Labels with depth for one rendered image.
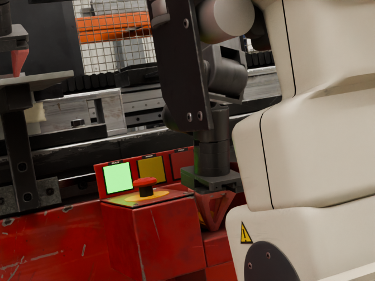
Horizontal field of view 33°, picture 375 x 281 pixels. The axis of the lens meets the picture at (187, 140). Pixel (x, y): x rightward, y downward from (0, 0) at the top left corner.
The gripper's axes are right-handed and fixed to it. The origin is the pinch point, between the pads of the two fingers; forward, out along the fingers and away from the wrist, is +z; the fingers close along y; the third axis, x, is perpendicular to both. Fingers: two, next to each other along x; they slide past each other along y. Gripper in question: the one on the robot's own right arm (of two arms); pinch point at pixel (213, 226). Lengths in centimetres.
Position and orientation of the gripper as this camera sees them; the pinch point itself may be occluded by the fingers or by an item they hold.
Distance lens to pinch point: 105.0
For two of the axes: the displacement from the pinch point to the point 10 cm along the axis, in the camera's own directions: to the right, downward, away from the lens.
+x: -8.8, 1.3, -4.5
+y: -4.7, -1.9, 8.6
